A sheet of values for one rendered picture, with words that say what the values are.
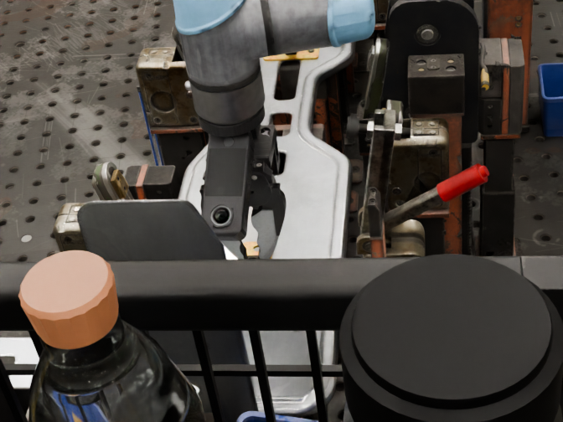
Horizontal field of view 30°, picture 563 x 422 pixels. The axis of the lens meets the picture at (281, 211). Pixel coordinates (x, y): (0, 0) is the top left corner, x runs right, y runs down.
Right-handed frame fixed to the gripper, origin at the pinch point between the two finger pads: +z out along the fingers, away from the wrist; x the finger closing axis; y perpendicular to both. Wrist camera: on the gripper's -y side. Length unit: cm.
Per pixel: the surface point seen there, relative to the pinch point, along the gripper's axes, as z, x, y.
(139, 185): 3.1, 17.9, 17.5
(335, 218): 1.8, -9.0, 8.8
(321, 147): 1.7, -6.2, 22.9
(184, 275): -52, -11, -56
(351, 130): -19.0, -12.9, -1.3
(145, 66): -2.2, 20.2, 38.2
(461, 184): -11.1, -23.9, -0.9
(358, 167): 31, -8, 56
